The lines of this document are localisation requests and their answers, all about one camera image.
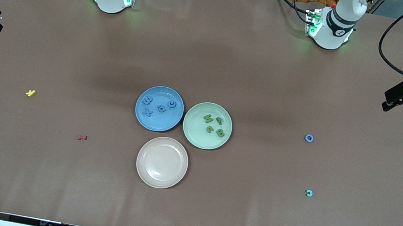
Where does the brown table cover mat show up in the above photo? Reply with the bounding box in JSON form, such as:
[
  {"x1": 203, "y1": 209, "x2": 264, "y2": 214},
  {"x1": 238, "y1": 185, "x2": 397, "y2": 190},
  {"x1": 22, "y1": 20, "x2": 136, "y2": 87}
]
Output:
[{"x1": 0, "y1": 0, "x2": 403, "y2": 226}]

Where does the pale green round plate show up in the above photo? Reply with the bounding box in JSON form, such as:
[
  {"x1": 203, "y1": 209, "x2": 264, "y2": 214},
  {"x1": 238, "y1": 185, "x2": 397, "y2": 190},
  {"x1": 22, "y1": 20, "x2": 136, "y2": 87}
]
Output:
[{"x1": 179, "y1": 99, "x2": 236, "y2": 154}]

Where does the blue round plate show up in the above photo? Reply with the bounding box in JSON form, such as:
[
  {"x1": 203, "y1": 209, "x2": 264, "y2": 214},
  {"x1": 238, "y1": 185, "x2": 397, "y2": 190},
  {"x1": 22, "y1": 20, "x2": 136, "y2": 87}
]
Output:
[{"x1": 132, "y1": 82, "x2": 188, "y2": 136}]

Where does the pale pink round plate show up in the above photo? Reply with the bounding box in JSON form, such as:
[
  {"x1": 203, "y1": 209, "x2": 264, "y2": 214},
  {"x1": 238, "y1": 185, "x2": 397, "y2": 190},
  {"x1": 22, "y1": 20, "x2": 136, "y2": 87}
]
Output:
[{"x1": 132, "y1": 133, "x2": 193, "y2": 193}]

